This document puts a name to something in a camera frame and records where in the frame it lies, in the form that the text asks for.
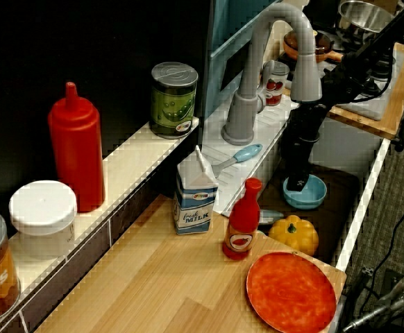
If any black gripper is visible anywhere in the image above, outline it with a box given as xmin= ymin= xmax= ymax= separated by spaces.
xmin=281 ymin=137 xmax=320 ymax=194

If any light blue plastic bowl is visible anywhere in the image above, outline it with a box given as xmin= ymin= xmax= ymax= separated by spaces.
xmin=283 ymin=174 xmax=328 ymax=211

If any steel mixing bowl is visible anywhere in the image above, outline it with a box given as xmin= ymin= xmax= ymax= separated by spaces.
xmin=337 ymin=0 xmax=397 ymax=34

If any brown cloth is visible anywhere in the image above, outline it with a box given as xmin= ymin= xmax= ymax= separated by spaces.
xmin=259 ymin=164 xmax=361 ymax=264

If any yellow toy bell pepper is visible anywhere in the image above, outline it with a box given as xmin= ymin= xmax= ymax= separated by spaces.
xmin=267 ymin=214 xmax=320 ymax=257

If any white toy sink basin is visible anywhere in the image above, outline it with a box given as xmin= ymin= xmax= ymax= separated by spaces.
xmin=222 ymin=100 xmax=392 ymax=271

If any red hot sauce bottle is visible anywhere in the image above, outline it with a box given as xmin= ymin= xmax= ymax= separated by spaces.
xmin=221 ymin=177 xmax=262 ymax=261

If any grey toy faucet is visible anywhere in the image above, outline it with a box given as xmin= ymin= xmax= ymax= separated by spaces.
xmin=221 ymin=2 xmax=323 ymax=146

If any tomato can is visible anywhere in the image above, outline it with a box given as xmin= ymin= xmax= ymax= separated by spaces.
xmin=261 ymin=60 xmax=290 ymax=107

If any white toy stove top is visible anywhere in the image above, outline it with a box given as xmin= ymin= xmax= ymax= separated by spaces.
xmin=278 ymin=31 xmax=397 ymax=122

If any toy milk carton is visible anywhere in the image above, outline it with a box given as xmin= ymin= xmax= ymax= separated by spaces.
xmin=173 ymin=144 xmax=220 ymax=236

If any orange round plate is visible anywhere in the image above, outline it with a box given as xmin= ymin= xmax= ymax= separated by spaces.
xmin=246 ymin=252 xmax=338 ymax=333

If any green peas can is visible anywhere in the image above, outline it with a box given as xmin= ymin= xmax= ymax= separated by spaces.
xmin=149 ymin=61 xmax=199 ymax=139

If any grey metal stand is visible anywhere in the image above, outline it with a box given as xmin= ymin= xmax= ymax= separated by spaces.
xmin=340 ymin=262 xmax=404 ymax=333

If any backsplash shelf with brown tiles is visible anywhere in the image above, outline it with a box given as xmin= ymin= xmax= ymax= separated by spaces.
xmin=0 ymin=116 xmax=200 ymax=333

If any red ketchup squeeze bottle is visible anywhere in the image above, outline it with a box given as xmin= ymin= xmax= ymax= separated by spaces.
xmin=47 ymin=81 xmax=106 ymax=213

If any white lidded jar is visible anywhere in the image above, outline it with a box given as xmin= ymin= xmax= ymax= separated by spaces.
xmin=8 ymin=180 xmax=78 ymax=259

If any knife with light blue handle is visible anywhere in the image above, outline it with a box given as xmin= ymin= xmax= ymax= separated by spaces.
xmin=210 ymin=144 xmax=264 ymax=174

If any black floor cable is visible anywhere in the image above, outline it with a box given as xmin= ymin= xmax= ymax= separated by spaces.
xmin=361 ymin=166 xmax=404 ymax=313

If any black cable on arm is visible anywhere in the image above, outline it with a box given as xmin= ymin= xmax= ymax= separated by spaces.
xmin=347 ymin=44 xmax=397 ymax=103

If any orange handled toy pan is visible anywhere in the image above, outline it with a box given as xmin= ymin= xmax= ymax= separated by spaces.
xmin=283 ymin=30 xmax=345 ymax=64

